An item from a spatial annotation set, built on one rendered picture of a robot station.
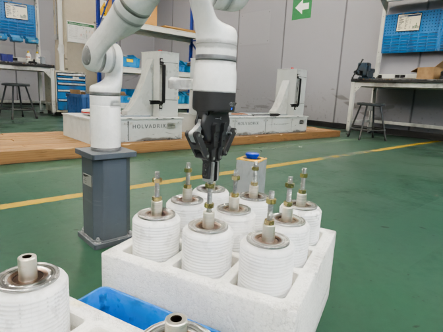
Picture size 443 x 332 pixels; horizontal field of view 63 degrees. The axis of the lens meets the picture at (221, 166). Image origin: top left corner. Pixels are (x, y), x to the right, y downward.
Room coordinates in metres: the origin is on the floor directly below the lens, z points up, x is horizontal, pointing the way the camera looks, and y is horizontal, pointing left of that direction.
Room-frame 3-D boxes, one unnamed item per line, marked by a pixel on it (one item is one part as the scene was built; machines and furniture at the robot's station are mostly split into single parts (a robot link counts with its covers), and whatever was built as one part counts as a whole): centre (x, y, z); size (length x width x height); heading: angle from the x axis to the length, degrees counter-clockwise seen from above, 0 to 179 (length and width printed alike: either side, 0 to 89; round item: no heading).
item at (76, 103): (5.13, 1.93, 0.19); 0.50 x 0.41 x 0.37; 47
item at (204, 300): (0.75, -0.03, 0.09); 0.39 x 0.39 x 0.18; 65
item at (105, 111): (1.14, 0.37, 0.39); 0.09 x 0.09 x 0.17; 42
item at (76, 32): (6.65, 2.58, 1.38); 0.49 x 0.02 x 0.35; 132
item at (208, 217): (0.64, 0.02, 0.26); 0.02 x 0.02 x 0.03
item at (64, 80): (5.97, 2.58, 0.35); 0.59 x 0.47 x 0.69; 42
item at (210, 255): (0.64, 0.02, 0.16); 0.10 x 0.10 x 0.18
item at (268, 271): (0.59, -0.09, 0.16); 0.10 x 0.10 x 0.18
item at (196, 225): (0.64, 0.02, 0.25); 0.08 x 0.08 x 0.01
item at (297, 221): (0.70, -0.14, 0.25); 0.08 x 0.08 x 0.01
